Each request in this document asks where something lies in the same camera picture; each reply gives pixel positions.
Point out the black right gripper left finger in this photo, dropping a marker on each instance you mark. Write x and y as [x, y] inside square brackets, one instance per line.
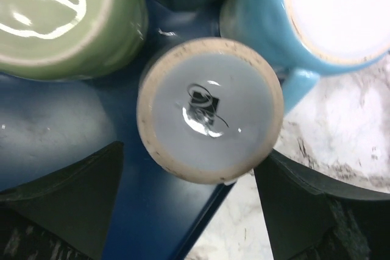
[65, 214]

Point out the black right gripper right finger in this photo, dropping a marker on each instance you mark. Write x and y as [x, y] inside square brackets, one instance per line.
[310, 215]

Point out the blue mug white base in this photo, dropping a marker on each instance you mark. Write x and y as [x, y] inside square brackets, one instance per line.
[309, 39]

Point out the light green mug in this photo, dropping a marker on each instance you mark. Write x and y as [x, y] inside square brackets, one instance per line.
[70, 39]

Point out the dark blue tray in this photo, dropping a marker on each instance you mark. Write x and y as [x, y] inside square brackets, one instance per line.
[49, 125]

